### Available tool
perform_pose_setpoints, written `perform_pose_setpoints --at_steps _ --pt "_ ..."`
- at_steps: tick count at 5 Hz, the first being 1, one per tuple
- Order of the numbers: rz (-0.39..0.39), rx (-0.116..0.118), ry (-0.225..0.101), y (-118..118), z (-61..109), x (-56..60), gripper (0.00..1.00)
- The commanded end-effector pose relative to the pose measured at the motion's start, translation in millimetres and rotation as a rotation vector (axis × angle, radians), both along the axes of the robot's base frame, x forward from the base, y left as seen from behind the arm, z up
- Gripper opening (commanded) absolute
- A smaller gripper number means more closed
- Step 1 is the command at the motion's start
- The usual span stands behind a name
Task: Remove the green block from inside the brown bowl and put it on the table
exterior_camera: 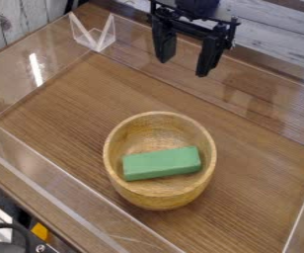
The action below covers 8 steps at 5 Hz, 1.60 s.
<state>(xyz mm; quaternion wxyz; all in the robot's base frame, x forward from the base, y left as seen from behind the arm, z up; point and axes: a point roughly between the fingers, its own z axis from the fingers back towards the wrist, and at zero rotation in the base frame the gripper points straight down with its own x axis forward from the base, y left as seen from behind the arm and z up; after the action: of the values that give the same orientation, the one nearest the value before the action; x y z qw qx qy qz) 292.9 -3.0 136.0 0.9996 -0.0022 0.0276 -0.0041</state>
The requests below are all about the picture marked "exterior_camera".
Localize brown wooden bowl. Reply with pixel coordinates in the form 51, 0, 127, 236
103, 111, 218, 211

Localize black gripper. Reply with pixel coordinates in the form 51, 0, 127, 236
150, 0, 241, 77

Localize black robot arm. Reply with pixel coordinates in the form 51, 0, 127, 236
149, 0, 241, 77

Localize green rectangular block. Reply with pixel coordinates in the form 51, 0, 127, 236
122, 146, 201, 181

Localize clear acrylic tray wall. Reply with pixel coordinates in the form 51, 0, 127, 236
0, 127, 183, 253

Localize clear acrylic corner bracket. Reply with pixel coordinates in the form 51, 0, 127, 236
67, 12, 116, 52

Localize black cable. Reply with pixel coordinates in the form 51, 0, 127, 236
0, 222, 34, 253

